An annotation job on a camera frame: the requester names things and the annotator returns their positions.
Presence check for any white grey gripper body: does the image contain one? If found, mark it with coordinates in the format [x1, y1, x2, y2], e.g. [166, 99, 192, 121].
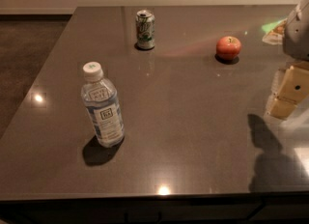
[283, 0, 309, 61]

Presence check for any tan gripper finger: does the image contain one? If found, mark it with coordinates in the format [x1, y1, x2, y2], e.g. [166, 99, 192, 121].
[266, 61, 309, 120]

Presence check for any blue plastic water bottle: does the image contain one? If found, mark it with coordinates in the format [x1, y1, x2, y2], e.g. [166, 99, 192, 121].
[81, 62, 125, 148]

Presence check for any snack bag with green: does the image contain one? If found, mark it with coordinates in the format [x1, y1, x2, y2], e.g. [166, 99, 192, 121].
[262, 19, 287, 45]

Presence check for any red apple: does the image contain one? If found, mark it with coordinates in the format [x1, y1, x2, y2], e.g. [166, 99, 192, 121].
[216, 36, 241, 61]

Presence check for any green white soda can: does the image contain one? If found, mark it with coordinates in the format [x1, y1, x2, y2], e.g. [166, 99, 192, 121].
[135, 10, 155, 50]

